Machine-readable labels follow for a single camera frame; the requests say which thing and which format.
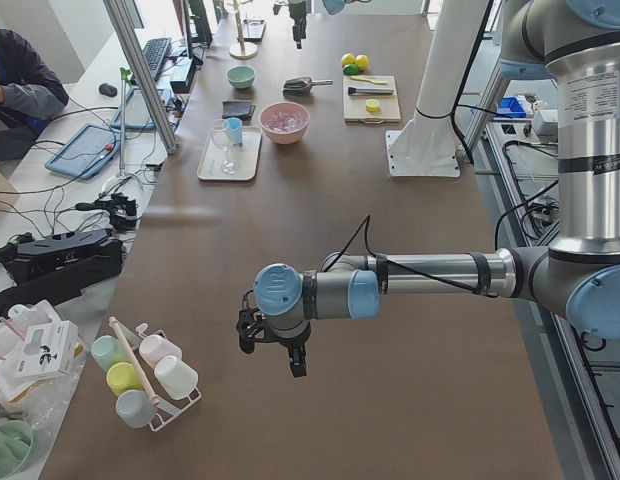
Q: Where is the stainless steel ice scoop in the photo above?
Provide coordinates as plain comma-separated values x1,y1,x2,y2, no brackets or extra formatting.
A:
282,76,334,94

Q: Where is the black monitor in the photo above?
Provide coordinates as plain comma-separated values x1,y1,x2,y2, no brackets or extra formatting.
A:
181,0,213,66

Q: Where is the half lemon slice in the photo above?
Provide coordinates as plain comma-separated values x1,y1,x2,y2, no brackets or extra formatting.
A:
365,99,380,112

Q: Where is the black keyboard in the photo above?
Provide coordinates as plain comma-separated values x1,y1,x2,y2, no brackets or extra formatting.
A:
142,37,171,81

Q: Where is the person in dark jacket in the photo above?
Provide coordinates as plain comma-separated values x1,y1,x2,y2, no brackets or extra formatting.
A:
0,28,69,161

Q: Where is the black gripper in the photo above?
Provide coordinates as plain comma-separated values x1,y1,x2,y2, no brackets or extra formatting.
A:
263,322,310,378
273,0,308,49

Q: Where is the wooden mug tree stand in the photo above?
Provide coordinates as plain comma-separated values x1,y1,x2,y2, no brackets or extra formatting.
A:
224,0,258,60

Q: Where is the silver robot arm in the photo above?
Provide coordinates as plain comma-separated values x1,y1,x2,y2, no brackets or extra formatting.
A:
272,0,352,50
236,1,620,377

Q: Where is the steel muddler black tip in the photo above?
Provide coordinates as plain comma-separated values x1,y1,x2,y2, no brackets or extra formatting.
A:
347,86,394,96

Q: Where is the green lime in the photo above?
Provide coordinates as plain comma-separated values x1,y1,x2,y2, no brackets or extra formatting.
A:
342,64,360,76

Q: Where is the wooden stick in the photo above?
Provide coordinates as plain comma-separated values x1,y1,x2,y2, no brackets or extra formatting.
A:
108,316,160,406

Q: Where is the yellow plastic knife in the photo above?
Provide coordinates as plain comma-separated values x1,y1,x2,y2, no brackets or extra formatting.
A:
350,75,388,85

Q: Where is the white wire cup rack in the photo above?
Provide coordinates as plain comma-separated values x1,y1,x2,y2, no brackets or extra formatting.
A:
118,320,202,432

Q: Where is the bamboo cutting board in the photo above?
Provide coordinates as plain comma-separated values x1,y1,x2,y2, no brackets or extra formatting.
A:
343,75,401,123

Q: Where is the cream serving tray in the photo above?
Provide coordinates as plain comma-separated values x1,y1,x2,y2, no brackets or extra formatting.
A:
197,126,262,182

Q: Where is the grey cup on rack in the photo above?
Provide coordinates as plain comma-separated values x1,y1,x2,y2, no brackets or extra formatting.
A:
115,390,157,428

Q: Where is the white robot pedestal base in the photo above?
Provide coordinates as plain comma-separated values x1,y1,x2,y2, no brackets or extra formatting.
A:
386,0,492,178

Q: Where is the white product box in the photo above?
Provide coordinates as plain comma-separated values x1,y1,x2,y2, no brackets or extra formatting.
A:
15,321,79,379

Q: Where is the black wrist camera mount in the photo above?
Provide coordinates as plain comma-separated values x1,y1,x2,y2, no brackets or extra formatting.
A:
236,290,267,354

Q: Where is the black tray with glasses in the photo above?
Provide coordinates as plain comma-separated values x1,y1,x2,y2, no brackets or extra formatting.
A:
242,19,266,42

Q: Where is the grey folded cloth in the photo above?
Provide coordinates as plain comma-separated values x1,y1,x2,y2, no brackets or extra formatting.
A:
221,100,256,120

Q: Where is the clear wine glass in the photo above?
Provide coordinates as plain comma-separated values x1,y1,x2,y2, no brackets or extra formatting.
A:
211,119,237,175

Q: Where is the light blue cup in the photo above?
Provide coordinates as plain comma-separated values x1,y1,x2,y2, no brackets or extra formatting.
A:
226,117,243,147

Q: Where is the yellow cup on rack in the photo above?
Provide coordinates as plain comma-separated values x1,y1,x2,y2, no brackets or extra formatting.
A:
106,362,143,396

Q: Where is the black computer mouse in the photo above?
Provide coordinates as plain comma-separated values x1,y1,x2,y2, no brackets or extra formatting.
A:
98,83,118,98

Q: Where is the white cup on rack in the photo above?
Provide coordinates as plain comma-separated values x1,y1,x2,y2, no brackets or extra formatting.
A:
154,355,199,400

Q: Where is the aluminium frame post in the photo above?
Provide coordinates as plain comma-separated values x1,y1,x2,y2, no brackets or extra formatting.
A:
103,0,178,155

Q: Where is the blue teach pendant tablet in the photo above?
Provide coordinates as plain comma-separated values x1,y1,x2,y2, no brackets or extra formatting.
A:
45,124,121,180

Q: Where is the mint green cup on rack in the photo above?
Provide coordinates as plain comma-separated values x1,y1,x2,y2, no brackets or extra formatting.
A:
90,335,128,373

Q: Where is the pink bowl of ice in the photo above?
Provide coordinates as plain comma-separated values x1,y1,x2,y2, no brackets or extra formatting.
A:
259,102,310,145

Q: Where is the pink cup on rack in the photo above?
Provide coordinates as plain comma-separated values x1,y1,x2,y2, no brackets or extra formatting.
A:
139,334,182,368

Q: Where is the yellow lemon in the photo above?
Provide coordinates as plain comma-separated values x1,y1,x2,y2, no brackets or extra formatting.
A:
355,54,370,71
341,53,355,66

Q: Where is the green bowl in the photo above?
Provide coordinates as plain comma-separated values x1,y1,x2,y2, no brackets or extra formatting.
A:
226,65,256,90

